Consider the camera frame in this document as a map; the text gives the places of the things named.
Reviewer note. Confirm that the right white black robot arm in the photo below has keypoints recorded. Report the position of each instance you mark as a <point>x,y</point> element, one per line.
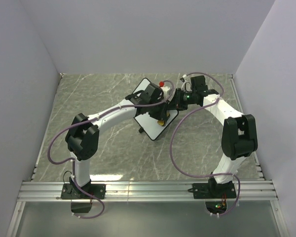
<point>239,133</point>

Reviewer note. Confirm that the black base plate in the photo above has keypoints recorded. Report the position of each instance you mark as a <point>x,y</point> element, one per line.
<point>70,191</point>
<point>212,190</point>

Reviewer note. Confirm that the yellow bone-shaped eraser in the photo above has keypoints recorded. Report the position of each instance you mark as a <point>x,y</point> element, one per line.
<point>161,122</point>

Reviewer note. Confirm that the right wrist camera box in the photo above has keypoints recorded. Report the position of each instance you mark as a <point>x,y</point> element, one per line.
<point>198,84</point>

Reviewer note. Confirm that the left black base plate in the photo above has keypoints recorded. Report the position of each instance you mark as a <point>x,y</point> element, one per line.
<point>70,191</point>

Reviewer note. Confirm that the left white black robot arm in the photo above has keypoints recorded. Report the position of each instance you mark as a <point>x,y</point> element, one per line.
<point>82,139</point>

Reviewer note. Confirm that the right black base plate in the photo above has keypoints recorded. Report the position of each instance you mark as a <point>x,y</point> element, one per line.
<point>212,190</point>

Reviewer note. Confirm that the aluminium mounting rail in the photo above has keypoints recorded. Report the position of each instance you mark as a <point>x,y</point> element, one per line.
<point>144,191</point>

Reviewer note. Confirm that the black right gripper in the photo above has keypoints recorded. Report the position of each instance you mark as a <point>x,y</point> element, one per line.
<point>175,103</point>

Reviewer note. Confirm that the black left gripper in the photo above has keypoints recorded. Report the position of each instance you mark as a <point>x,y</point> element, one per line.
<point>163,114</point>

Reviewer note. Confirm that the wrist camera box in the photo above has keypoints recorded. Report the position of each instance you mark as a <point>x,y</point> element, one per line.
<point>156,92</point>
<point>198,84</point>

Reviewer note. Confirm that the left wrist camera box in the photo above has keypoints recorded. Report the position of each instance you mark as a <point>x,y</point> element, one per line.
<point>156,92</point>

